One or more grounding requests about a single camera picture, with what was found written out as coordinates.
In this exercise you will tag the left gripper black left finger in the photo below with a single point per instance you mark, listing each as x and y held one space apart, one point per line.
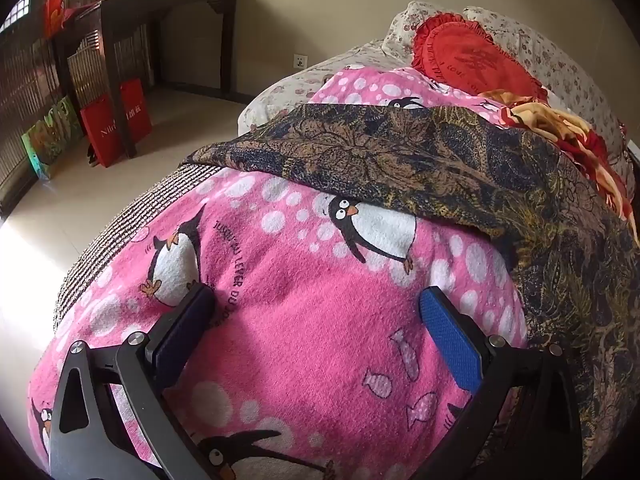
88 438

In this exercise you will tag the dark wooden console table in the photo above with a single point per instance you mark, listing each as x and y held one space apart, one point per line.
114 20

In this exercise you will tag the dark batik patterned garment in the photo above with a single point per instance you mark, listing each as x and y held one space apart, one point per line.
574 262

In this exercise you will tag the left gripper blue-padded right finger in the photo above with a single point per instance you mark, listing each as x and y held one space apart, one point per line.
543 439

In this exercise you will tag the white wall socket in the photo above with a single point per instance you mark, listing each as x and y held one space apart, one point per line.
300 61

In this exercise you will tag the pink penguin fleece blanket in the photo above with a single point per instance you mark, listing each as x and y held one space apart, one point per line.
315 364

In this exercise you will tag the red and gold blanket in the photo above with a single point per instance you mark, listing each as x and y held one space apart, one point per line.
574 137

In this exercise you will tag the red heart-shaped cushion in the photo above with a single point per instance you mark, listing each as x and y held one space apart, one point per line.
458 52

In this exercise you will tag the floral bed sheet mattress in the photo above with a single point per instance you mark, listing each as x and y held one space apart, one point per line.
296 89

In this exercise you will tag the floral white pillow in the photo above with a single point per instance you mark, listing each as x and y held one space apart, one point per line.
552 66

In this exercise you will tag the green colourful gift bag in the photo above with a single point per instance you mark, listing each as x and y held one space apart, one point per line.
49 137

